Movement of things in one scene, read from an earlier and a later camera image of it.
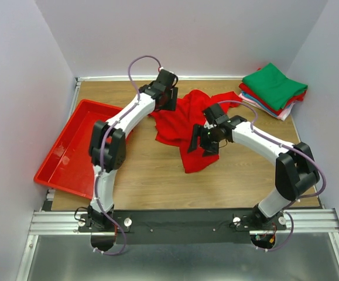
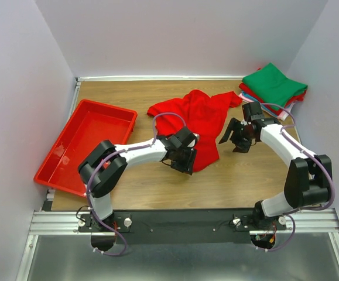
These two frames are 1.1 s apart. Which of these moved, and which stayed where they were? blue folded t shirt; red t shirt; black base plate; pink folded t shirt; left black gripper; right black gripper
Moved: right black gripper; left black gripper
Stayed: pink folded t shirt; black base plate; blue folded t shirt; red t shirt
